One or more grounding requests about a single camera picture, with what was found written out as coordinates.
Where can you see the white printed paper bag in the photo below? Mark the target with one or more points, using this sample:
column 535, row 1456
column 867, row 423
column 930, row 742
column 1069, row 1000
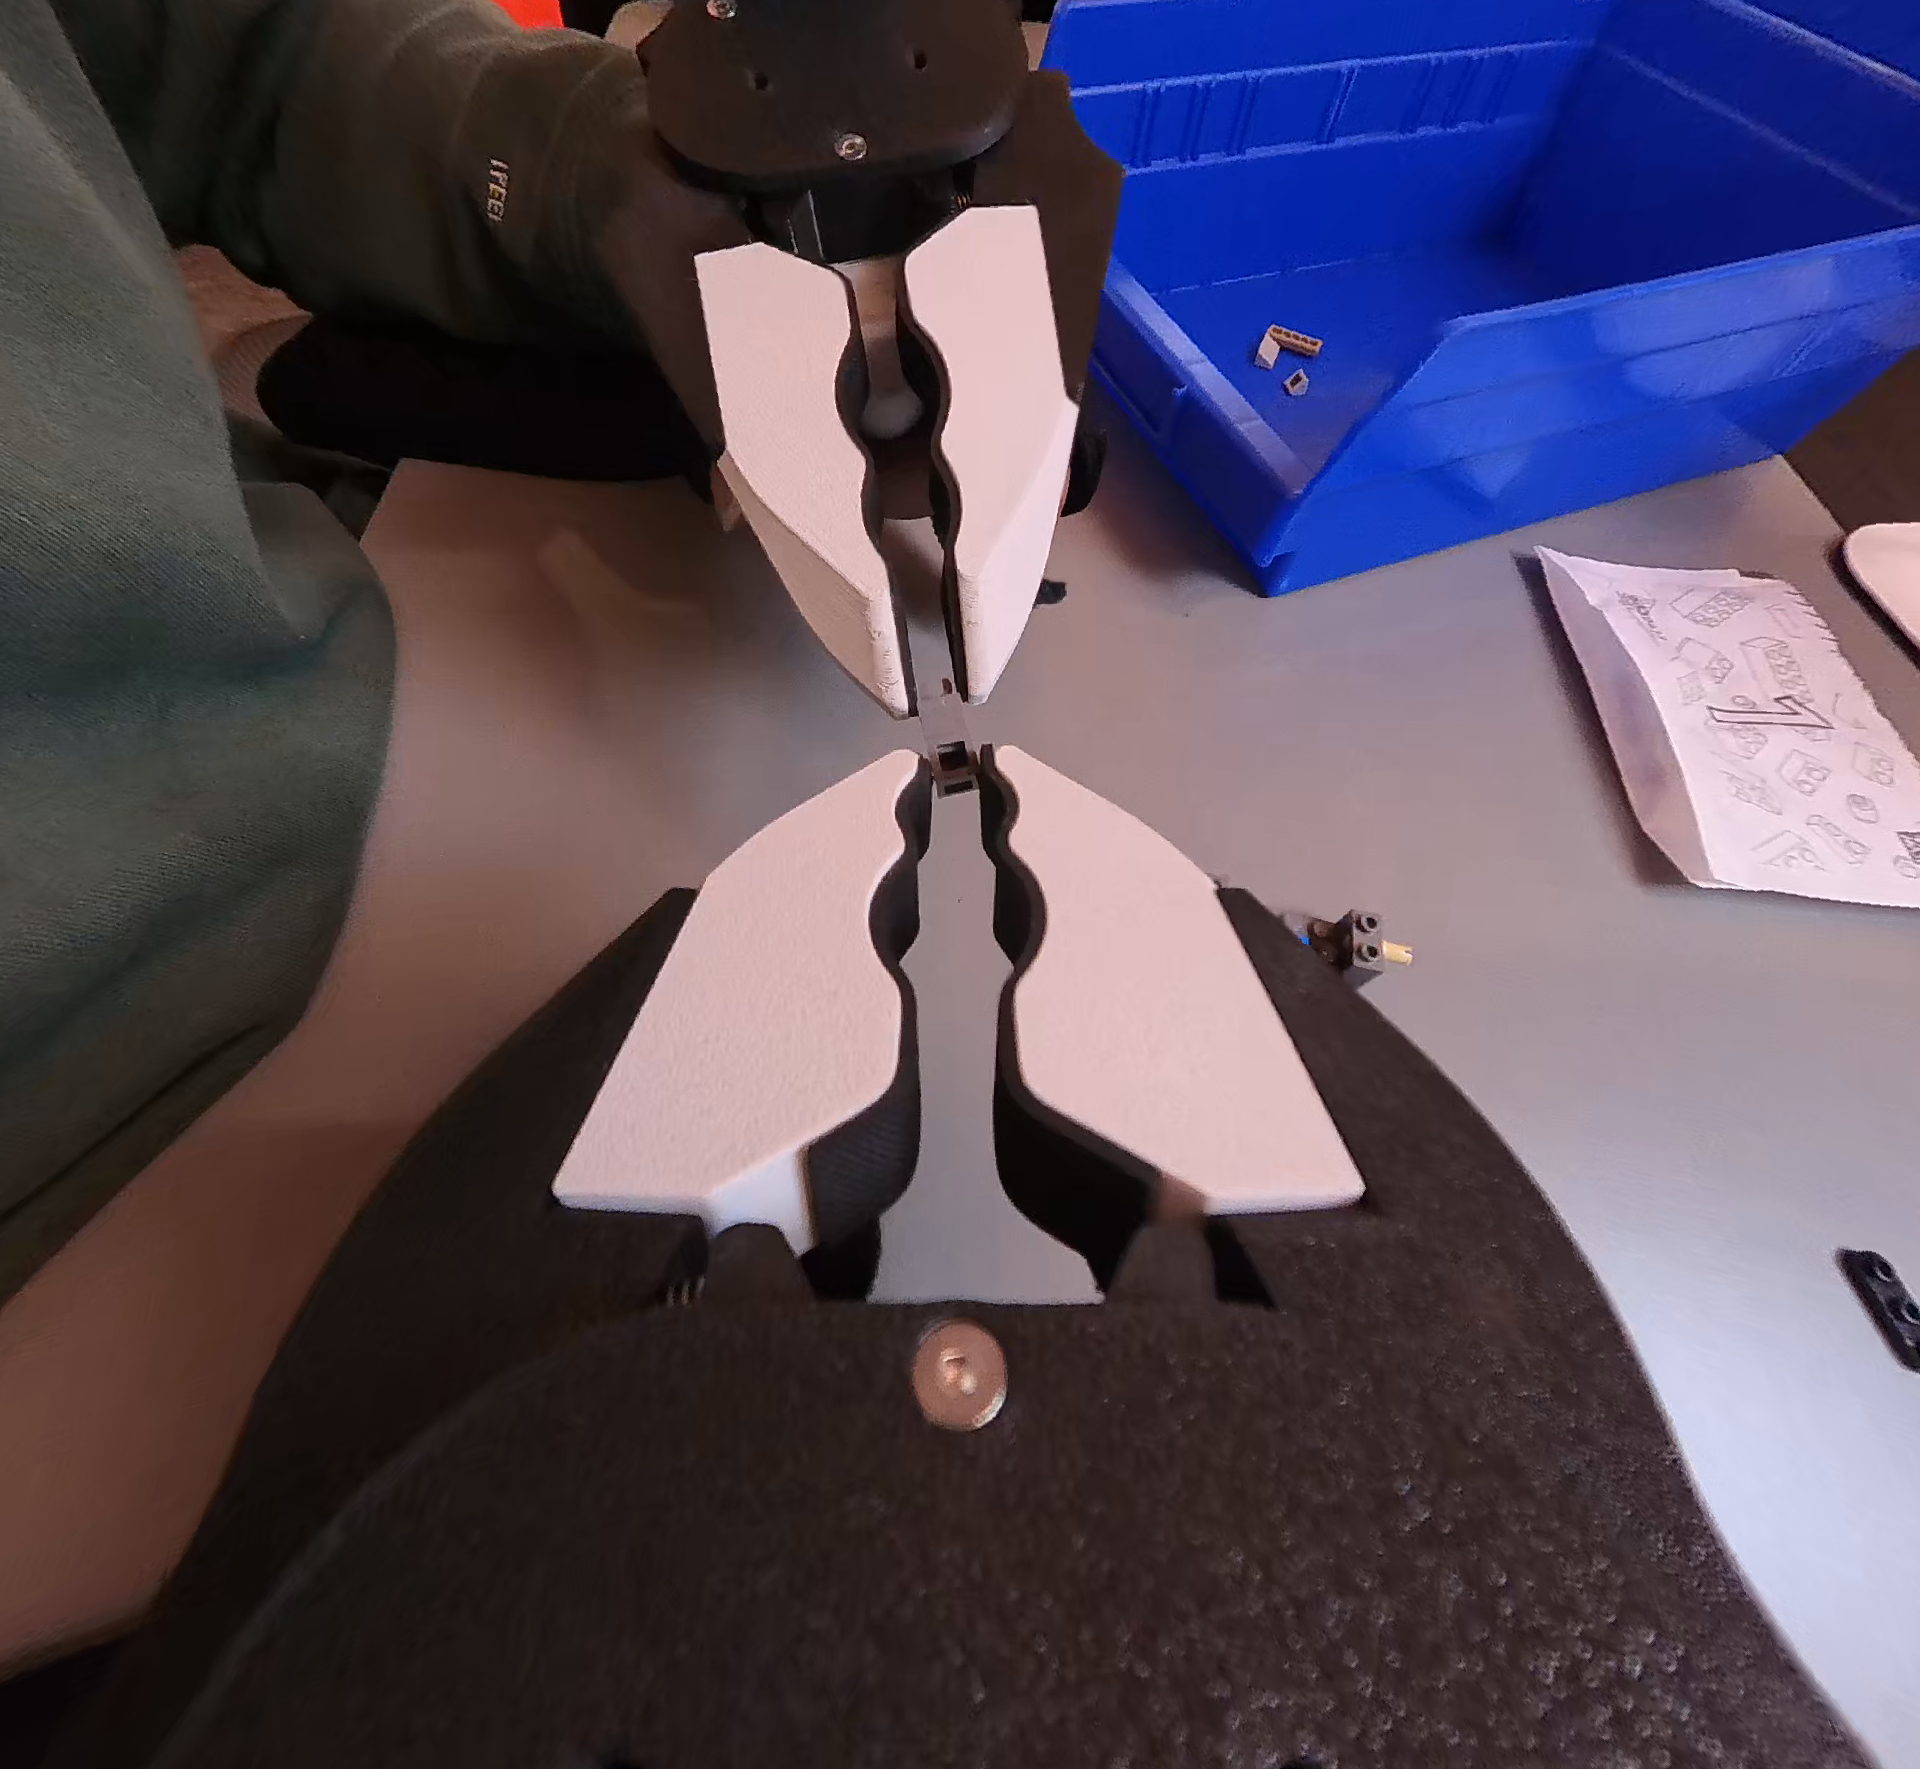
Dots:
column 1756, row 720

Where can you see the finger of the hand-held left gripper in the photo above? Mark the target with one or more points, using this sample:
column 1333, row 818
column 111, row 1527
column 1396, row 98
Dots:
column 787, row 421
column 1006, row 421

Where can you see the blue plastic bin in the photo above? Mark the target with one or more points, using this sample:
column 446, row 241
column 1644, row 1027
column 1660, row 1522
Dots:
column 1561, row 241

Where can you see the person's torso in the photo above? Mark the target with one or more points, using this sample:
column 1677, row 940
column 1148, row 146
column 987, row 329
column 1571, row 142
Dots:
column 151, row 690

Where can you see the small black lego piece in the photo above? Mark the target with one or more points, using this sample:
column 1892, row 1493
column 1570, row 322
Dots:
column 1886, row 1305

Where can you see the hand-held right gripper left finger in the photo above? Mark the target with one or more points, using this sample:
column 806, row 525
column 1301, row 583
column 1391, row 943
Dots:
column 720, row 1050

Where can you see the white book stand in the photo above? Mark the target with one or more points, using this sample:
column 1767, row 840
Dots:
column 1892, row 586

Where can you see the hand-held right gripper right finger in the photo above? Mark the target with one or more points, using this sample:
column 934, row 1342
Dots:
column 1187, row 1050

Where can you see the person's left forearm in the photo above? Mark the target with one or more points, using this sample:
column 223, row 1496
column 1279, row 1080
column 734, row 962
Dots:
column 420, row 149

